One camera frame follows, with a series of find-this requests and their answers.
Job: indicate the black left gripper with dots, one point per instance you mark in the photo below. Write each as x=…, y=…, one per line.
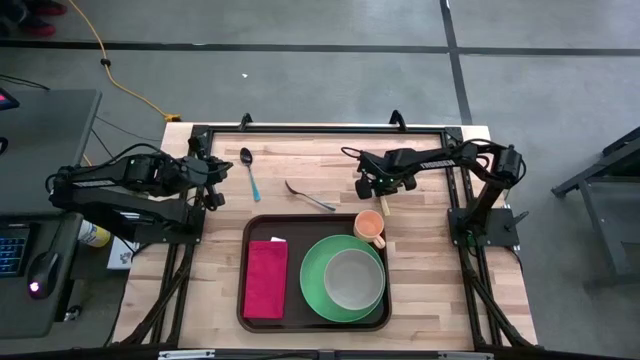
x=192, y=172

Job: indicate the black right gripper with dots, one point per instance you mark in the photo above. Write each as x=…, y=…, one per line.
x=385, y=180

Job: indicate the orange mug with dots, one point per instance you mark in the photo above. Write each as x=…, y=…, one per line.
x=369, y=225

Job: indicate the grey bowl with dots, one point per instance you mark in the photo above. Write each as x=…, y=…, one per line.
x=354, y=280

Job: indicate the red cloth napkin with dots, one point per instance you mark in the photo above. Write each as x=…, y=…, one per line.
x=265, y=280

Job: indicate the green plate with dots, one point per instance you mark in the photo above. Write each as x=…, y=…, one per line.
x=312, y=285

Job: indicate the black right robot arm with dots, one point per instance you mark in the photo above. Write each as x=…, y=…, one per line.
x=480, y=200

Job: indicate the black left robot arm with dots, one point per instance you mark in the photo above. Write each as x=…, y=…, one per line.
x=110, y=200

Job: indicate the dark brown tray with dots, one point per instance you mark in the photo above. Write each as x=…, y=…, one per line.
x=295, y=225

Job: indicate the white printed box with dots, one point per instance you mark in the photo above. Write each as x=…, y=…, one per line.
x=119, y=255

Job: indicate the yellow lidded canister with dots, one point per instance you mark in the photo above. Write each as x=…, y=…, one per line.
x=95, y=235

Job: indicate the grey side desk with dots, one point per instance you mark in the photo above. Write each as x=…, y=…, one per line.
x=40, y=150

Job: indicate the black computer mouse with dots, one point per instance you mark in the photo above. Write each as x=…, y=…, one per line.
x=42, y=275

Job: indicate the grey metal cart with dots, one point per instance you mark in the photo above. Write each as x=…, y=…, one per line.
x=605, y=200

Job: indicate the backlit keyboard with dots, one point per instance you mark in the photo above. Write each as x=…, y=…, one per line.
x=12, y=252

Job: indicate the person's foot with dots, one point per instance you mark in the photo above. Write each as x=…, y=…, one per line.
x=47, y=7
x=37, y=26

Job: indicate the black frame bracket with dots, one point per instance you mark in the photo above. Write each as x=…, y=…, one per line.
x=245, y=120
x=398, y=119

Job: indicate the black aluminium table frame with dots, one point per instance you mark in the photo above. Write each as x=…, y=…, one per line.
x=325, y=129

